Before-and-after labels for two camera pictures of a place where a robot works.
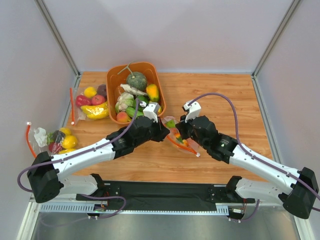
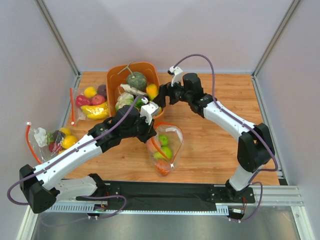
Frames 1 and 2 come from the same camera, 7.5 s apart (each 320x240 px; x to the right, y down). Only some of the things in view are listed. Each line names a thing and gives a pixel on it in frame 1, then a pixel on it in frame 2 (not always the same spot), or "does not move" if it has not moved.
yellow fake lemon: (90, 92) does not move
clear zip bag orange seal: (187, 144) -> (163, 150)
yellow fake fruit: (69, 142) does not move
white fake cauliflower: (125, 100) does not move
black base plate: (163, 195) does not move
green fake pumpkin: (137, 80) does not move
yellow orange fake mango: (153, 92) does not move
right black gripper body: (183, 128) -> (165, 94)
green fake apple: (171, 124) -> (164, 140)
